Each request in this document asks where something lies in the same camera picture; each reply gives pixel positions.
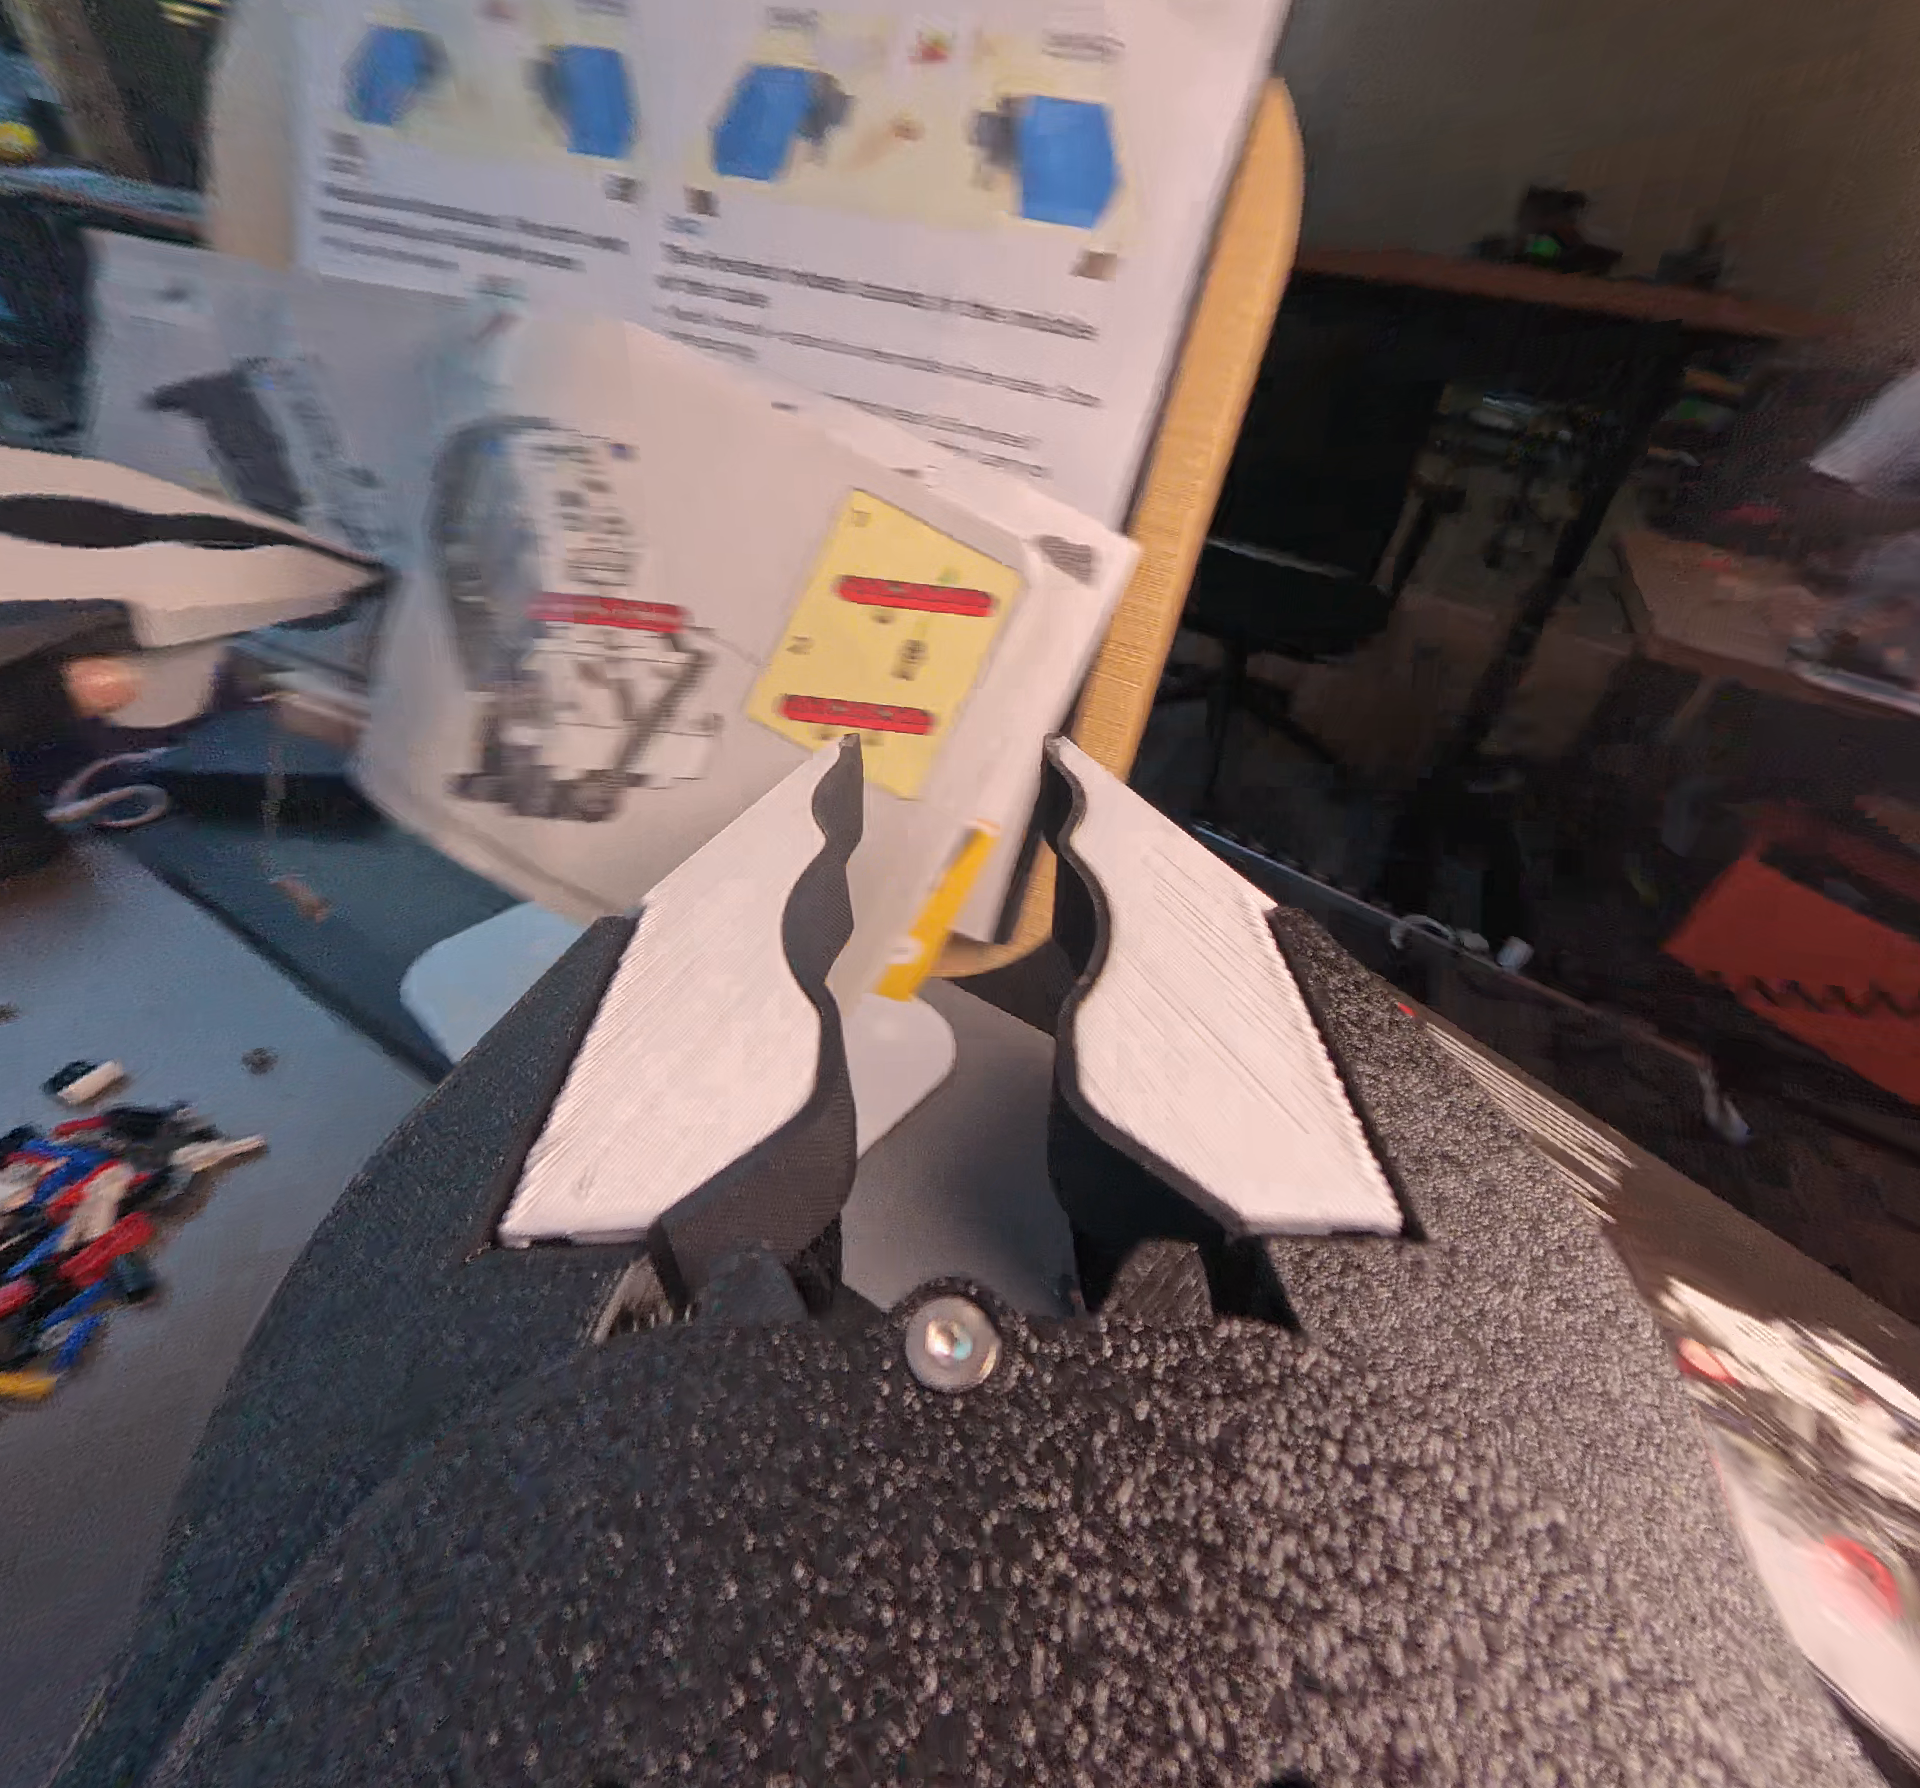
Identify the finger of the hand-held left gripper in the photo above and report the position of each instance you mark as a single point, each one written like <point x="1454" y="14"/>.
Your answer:
<point x="182" y="613"/>
<point x="153" y="494"/>

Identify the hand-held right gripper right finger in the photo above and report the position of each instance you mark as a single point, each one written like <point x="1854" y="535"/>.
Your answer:
<point x="1231" y="1067"/>

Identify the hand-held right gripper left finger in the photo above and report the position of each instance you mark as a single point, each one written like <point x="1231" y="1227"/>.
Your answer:
<point x="678" y="1067"/>

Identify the instruction booklet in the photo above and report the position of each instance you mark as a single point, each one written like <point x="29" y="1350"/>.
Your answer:
<point x="540" y="512"/>

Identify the printed task sheet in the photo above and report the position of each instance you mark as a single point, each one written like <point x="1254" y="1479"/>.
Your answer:
<point x="897" y="320"/>

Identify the person's left hand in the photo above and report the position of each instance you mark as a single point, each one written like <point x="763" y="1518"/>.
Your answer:
<point x="102" y="686"/>

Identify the book stand with white base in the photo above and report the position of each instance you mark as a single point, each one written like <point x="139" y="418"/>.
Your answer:
<point x="481" y="986"/>

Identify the yellow strip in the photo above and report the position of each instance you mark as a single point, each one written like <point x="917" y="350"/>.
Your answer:
<point x="936" y="916"/>

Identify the red box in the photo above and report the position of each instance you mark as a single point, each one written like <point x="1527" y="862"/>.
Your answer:
<point x="1801" y="950"/>

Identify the pile of small brick pieces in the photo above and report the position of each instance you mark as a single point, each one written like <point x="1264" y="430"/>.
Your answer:
<point x="90" y="1250"/>

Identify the wooden side table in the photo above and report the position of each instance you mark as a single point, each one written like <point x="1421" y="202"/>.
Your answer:
<point x="1737" y="618"/>

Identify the black toy set box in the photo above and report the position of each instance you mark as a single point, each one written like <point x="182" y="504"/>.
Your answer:
<point x="1832" y="1490"/>

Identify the wooden background table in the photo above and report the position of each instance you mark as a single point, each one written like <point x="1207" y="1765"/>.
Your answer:
<point x="1559" y="291"/>

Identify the dark device with green light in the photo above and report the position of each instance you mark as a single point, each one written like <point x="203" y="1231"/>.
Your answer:
<point x="1559" y="233"/>

